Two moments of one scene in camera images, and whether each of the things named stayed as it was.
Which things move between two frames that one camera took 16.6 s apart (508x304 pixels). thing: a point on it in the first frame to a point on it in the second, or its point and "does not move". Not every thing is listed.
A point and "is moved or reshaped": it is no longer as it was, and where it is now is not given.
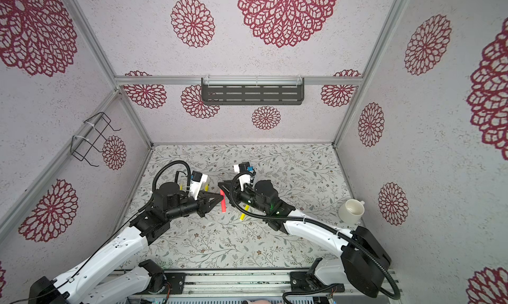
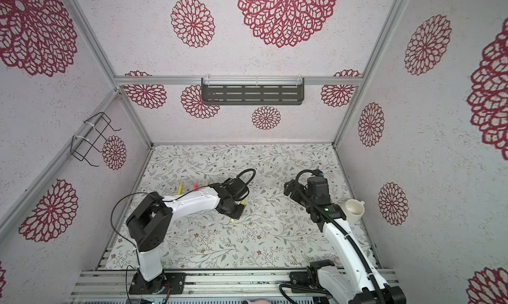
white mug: (351, 211) does not move
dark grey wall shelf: (253, 90) does not move
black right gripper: (240, 193) to (291, 188)
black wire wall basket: (81, 146) does not move
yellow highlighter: (243, 216) is moved or reshaped
